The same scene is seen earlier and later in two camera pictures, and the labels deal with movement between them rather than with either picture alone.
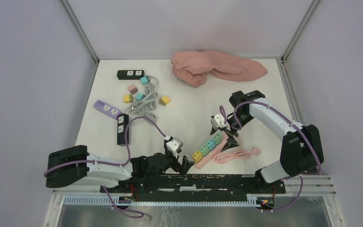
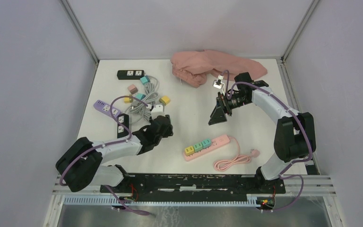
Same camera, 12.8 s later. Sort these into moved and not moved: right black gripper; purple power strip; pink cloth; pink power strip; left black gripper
Moved: right black gripper; pink power strip; left black gripper
Not moved: pink cloth; purple power strip
